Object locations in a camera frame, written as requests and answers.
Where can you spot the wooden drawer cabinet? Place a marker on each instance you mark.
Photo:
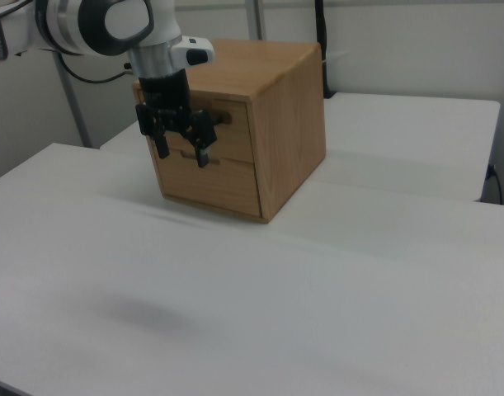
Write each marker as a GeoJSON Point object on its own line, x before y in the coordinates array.
{"type": "Point", "coordinates": [290, 123]}

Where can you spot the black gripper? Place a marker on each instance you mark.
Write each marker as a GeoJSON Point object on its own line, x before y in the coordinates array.
{"type": "Point", "coordinates": [166, 91]}

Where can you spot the grey metal frame post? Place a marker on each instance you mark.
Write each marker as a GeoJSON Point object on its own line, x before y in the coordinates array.
{"type": "Point", "coordinates": [254, 18]}

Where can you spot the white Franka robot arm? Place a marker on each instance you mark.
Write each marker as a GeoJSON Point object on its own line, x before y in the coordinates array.
{"type": "Point", "coordinates": [70, 24]}

